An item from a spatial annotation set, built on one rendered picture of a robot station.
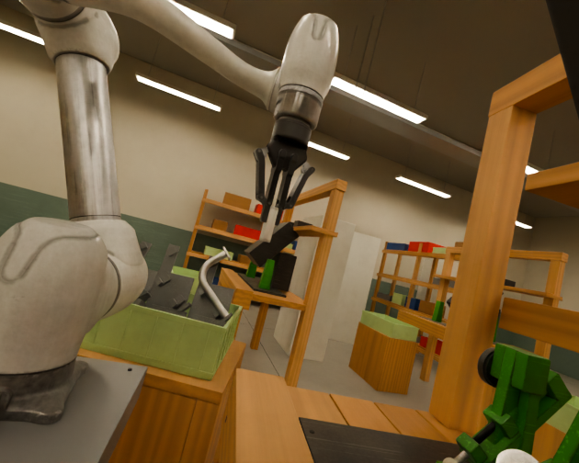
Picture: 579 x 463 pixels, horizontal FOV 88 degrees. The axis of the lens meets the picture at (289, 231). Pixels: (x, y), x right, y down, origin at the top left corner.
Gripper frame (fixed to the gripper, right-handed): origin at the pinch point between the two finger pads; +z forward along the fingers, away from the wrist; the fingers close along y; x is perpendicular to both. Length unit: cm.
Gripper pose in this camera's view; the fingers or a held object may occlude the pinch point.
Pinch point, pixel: (268, 223)
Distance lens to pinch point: 59.1
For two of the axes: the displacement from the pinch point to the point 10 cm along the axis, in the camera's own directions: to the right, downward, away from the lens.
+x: 3.5, 0.8, -9.3
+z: -2.5, 9.7, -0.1
